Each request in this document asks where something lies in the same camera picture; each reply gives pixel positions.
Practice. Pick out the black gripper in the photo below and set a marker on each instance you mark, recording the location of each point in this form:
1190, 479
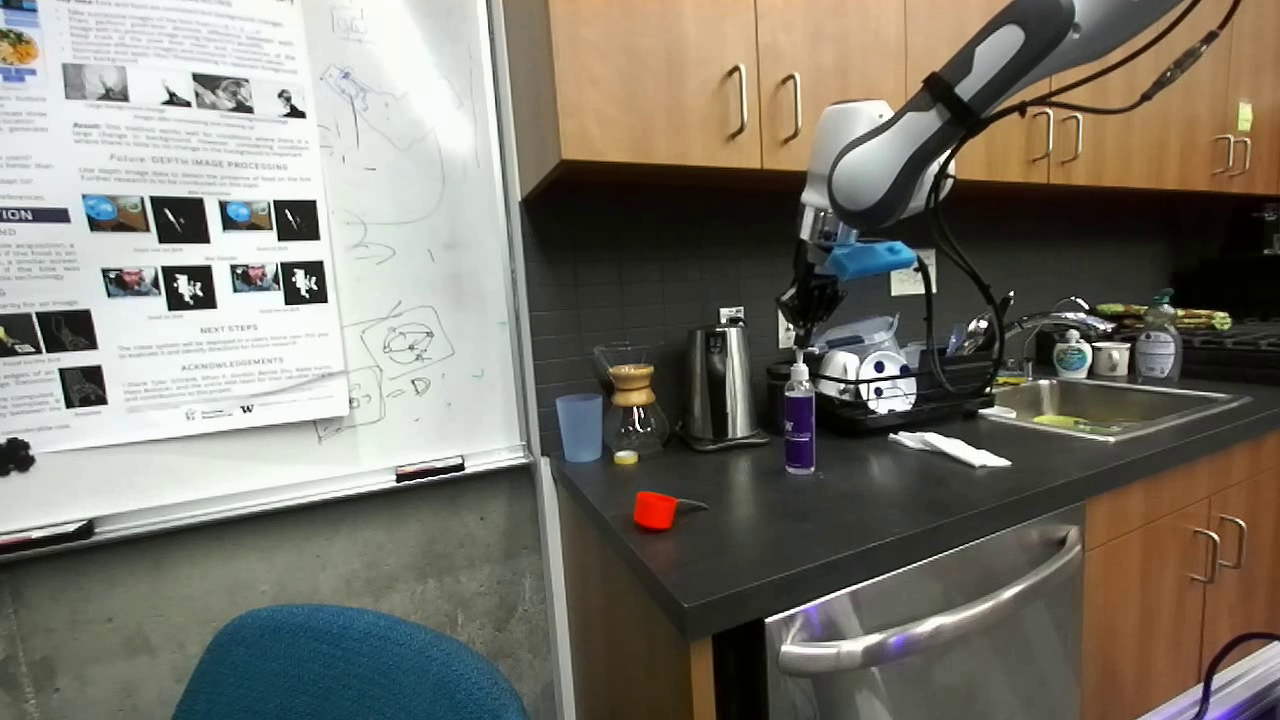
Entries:
809, 283

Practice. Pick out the purple label pump bottle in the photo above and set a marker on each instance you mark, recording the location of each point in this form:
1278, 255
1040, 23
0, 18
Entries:
798, 429

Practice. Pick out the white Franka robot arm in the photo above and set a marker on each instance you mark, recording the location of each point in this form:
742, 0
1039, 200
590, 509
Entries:
962, 106

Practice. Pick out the round white soap bottle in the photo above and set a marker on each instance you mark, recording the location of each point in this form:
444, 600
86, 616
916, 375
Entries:
1072, 358

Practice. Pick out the clear soap dispenser bottle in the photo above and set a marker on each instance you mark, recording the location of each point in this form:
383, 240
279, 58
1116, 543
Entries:
1159, 344

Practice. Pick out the clear container with blue lid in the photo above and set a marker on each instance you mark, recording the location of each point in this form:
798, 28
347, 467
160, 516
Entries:
865, 330

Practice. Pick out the stainless steel electric kettle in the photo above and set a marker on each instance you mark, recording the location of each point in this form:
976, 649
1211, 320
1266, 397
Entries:
723, 385

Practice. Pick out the glass carafe with wooden collar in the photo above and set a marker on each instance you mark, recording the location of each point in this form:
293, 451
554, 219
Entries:
634, 413

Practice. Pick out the white paper towel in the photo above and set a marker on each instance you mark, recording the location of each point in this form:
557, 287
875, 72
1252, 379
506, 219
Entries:
955, 451

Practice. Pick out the yellow tape roll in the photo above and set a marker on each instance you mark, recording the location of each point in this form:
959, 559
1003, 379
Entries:
624, 456

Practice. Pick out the blue plastic cup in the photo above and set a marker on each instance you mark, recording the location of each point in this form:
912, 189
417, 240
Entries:
583, 429

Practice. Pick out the chrome sink faucet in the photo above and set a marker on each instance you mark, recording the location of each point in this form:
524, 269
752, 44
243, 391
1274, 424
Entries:
1052, 320

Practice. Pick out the wooden upper cabinet door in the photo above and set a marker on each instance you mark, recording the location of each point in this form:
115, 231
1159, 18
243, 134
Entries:
1134, 134
1252, 95
1013, 147
643, 80
827, 65

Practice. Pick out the wooden cabinet door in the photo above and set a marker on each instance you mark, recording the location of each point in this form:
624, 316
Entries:
1147, 600
1252, 95
1245, 547
643, 80
827, 65
1013, 147
1134, 134

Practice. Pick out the small white cup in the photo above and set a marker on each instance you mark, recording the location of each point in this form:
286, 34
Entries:
1108, 362

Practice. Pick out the stainless steel sink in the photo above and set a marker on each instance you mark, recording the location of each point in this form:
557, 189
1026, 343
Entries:
1104, 405

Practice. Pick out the stainless steel dishwasher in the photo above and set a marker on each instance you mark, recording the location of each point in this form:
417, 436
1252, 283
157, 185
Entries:
935, 624

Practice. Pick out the white whiteboard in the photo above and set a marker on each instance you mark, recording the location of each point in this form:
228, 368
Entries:
424, 264

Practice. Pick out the wooden lower cabinet door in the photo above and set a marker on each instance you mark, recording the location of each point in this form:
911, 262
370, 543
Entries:
1245, 547
1147, 600

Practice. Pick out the printed research poster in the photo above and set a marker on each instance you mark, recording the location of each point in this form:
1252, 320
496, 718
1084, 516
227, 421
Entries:
160, 213

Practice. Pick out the black whiteboard marker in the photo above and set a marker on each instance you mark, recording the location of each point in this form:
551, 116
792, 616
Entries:
46, 535

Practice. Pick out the white wall outlet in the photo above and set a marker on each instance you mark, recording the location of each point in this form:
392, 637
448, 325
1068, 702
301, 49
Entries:
784, 330

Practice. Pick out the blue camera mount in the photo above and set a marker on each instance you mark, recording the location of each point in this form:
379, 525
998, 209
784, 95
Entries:
875, 258

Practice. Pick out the white paper wall sign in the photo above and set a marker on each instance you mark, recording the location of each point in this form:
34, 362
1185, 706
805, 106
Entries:
912, 273

